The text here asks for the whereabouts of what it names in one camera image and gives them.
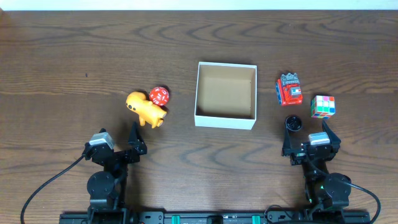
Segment white cardboard box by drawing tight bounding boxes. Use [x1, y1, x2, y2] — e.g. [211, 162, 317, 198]
[194, 62, 257, 130]

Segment red polyhedral letter ball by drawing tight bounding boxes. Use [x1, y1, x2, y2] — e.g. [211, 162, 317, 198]
[149, 86, 170, 106]

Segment orange toy dog figure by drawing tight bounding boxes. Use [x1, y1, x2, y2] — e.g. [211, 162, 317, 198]
[126, 91, 167, 129]

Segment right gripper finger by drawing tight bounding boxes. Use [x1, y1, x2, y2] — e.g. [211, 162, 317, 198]
[322, 120, 341, 145]
[282, 127, 291, 150]

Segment black cable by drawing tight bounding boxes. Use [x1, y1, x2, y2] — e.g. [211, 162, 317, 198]
[20, 154, 86, 224]
[341, 180, 382, 224]

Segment colourful puzzle cube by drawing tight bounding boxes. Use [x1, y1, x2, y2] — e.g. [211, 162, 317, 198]
[311, 95, 336, 119]

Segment right black cable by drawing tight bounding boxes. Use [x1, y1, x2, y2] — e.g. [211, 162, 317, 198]
[341, 180, 382, 224]

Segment red and grey toy truck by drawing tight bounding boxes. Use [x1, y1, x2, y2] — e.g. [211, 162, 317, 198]
[275, 72, 303, 106]

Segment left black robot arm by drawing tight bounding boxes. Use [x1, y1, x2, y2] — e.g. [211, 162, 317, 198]
[82, 123, 147, 211]

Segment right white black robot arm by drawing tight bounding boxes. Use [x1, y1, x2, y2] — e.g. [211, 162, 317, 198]
[282, 116, 351, 210]

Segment left black cable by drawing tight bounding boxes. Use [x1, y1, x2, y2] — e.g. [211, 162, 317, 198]
[20, 154, 86, 224]

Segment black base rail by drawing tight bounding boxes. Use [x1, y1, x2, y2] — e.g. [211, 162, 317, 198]
[59, 210, 371, 224]

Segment black round wheel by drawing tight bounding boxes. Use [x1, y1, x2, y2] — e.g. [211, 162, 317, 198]
[285, 115, 302, 132]

